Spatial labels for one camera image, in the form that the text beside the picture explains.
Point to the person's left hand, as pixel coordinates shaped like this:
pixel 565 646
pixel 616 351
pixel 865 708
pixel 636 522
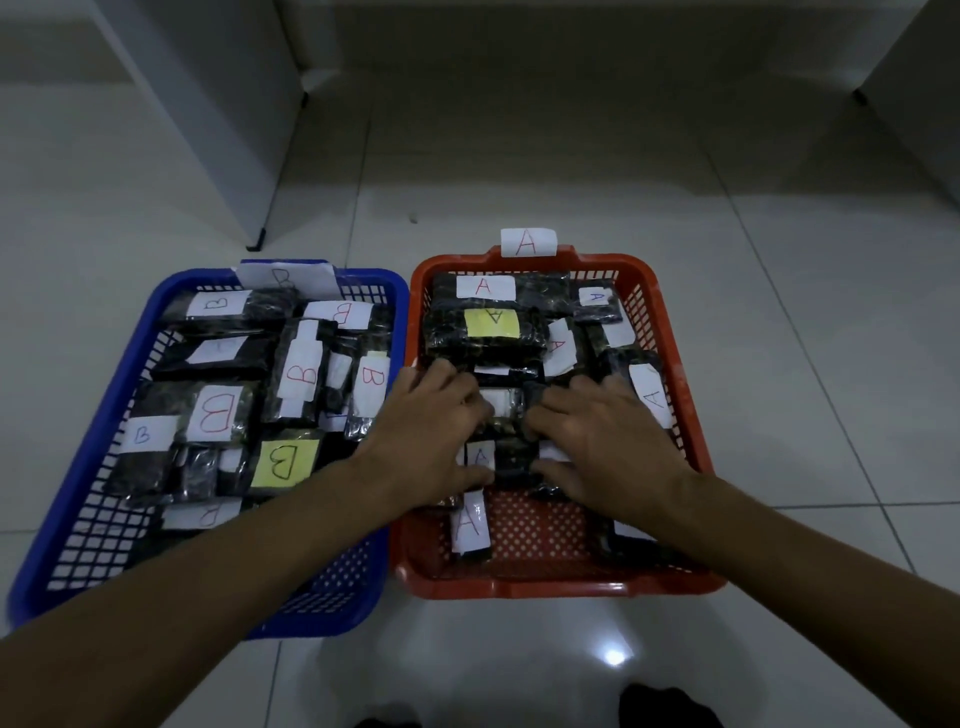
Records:
pixel 420 442

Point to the person's right hand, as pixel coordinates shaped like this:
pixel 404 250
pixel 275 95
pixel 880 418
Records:
pixel 615 450

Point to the red plastic basket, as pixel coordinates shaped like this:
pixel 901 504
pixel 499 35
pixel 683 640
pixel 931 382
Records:
pixel 525 589

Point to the blue plastic basket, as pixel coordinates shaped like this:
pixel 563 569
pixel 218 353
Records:
pixel 375 279

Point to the person's left forearm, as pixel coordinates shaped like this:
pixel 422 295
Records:
pixel 165 600

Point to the person's right forearm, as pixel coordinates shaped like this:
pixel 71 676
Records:
pixel 825 600

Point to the person's black trouser leg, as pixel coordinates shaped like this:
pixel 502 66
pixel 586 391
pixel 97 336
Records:
pixel 397 725
pixel 664 709

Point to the large white paper tag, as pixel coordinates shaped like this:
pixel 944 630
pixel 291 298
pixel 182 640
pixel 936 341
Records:
pixel 289 277

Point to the small white paper tag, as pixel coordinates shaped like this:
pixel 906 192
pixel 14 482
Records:
pixel 529 242

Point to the white desk side panel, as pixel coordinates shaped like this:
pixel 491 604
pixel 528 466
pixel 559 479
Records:
pixel 210 97
pixel 922 90

